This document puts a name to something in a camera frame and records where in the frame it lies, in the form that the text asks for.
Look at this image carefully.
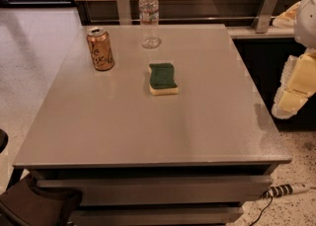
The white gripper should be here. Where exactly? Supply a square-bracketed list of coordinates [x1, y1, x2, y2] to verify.
[272, 0, 316, 119]

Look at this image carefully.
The clear plastic water bottle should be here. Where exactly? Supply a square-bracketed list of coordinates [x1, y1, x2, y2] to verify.
[138, 0, 161, 49]

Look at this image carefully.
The green and yellow sponge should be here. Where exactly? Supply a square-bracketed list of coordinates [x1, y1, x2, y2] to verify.
[149, 63, 179, 96]

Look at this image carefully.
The white power strip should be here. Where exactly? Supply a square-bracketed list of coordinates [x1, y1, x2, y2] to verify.
[261, 183, 310, 198]

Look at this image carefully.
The gold soda can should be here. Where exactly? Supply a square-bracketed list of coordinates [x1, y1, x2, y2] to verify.
[86, 28, 115, 71]

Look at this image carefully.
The grey table drawer unit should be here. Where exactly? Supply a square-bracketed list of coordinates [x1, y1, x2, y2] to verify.
[14, 25, 291, 226]

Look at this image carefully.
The black round object at left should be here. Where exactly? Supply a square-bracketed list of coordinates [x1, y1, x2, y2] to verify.
[0, 129, 8, 153]

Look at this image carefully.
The dark brown chair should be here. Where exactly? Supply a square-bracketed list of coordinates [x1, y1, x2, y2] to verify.
[0, 175, 82, 226]

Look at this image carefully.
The right metal wall bracket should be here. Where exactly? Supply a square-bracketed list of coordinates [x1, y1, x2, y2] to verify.
[252, 0, 278, 34]

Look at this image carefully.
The metal wall bracket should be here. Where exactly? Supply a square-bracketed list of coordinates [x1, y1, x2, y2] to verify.
[252, 0, 278, 34]
[117, 0, 132, 25]

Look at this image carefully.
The black power cable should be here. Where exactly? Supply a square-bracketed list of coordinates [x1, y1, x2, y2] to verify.
[248, 196, 275, 226]

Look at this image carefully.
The left metal wall bracket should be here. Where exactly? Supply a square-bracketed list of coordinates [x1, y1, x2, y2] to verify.
[117, 0, 132, 25]

